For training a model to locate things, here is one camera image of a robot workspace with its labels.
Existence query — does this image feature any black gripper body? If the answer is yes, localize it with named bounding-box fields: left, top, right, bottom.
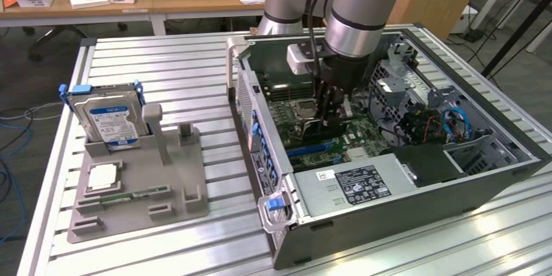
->
left=316, top=55, right=368, bottom=92

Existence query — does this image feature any graphics card with metal bracket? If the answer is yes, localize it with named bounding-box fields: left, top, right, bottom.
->
left=287, top=114, right=349, bottom=143

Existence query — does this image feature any CPU socket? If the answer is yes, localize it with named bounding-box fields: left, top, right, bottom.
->
left=289, top=97, right=319, bottom=122

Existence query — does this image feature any green motherboard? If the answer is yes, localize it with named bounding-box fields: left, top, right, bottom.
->
left=257, top=75, right=400, bottom=173

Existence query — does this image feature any silver drive cage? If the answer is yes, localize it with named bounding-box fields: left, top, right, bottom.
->
left=368, top=59, right=436, bottom=128

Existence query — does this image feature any silver chipset heatsink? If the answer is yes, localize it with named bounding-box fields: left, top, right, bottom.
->
left=343, top=147, right=368, bottom=161

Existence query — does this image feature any grey power supply unit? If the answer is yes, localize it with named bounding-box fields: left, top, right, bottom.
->
left=292, top=154, right=417, bottom=218

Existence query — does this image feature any black floor device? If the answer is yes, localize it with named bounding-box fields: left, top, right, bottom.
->
left=463, top=28, right=487, bottom=43

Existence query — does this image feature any blue case latch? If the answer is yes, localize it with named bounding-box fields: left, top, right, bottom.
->
left=265, top=196, right=289, bottom=214

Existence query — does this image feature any silver disk bay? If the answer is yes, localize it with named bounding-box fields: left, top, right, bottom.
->
left=443, top=133, right=525, bottom=176

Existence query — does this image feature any open black PC case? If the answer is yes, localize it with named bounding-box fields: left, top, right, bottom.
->
left=224, top=23, right=552, bottom=271

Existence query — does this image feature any black slanted pole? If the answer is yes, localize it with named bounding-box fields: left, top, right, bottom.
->
left=480, top=0, right=552, bottom=79

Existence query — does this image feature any hard disk in blue caddy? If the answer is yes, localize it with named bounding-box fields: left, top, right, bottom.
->
left=56, top=79, right=152, bottom=153

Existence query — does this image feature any grey parts rack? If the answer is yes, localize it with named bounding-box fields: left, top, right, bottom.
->
left=67, top=103, right=211, bottom=245

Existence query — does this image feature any green RAM stick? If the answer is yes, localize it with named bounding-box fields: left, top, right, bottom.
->
left=80, top=188, right=167, bottom=207

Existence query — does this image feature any silver CPU chip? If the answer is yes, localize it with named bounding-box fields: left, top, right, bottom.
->
left=85, top=165, right=120, bottom=190

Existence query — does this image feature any black office chair base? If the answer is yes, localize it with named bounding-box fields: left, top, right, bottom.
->
left=21, top=23, right=131, bottom=62

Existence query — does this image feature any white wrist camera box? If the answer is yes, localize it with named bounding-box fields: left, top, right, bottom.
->
left=285, top=44, right=323, bottom=76

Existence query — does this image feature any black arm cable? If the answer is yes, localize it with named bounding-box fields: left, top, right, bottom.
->
left=304, top=0, right=341, bottom=80

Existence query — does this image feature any blue wire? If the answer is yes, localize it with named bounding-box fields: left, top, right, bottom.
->
left=441, top=107, right=475, bottom=143

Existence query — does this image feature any white table frame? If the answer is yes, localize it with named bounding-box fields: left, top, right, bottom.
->
left=468, top=0, right=552, bottom=54

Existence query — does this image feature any wooden desk white frame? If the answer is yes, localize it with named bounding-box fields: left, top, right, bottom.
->
left=0, top=0, right=155, bottom=36
left=151, top=0, right=388, bottom=36

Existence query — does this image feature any blue floor cable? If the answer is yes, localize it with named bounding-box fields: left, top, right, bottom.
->
left=0, top=120, right=33, bottom=244

